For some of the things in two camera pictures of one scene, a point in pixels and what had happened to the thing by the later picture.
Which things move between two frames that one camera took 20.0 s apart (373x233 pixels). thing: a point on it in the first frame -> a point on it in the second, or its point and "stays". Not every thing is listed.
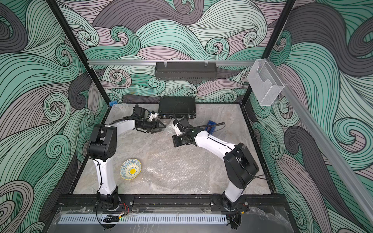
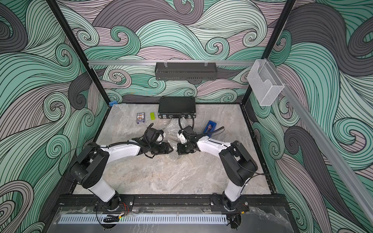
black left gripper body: (148, 125) -> (158, 148)
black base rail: (194, 202) stays
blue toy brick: (111, 103) stays
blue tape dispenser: (210, 129) stays
